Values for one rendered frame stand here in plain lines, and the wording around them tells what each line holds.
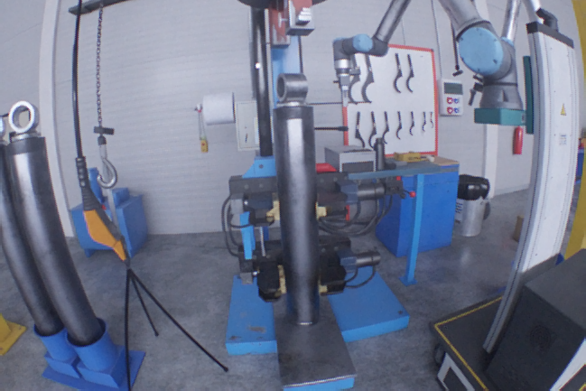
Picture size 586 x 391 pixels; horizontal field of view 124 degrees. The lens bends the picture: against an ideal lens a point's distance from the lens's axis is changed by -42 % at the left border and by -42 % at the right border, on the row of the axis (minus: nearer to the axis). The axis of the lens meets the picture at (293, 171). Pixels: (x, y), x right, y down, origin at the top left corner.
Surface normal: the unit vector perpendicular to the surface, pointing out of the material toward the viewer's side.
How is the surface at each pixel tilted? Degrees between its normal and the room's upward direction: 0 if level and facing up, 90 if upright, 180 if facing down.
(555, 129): 90
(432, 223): 90
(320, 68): 90
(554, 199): 90
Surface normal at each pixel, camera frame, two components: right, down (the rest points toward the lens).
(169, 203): 0.11, 0.18
